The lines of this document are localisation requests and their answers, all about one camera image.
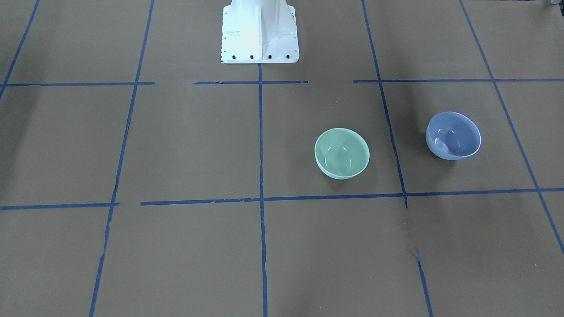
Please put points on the blue bowl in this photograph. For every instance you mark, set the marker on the blue bowl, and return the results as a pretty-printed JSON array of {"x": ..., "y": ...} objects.
[{"x": 452, "y": 136}]

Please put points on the green bowl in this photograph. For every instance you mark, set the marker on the green bowl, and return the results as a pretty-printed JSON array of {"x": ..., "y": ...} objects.
[{"x": 341, "y": 153}]

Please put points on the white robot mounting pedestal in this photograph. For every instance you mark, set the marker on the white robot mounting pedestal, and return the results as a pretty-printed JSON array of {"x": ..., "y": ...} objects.
[{"x": 259, "y": 31}]

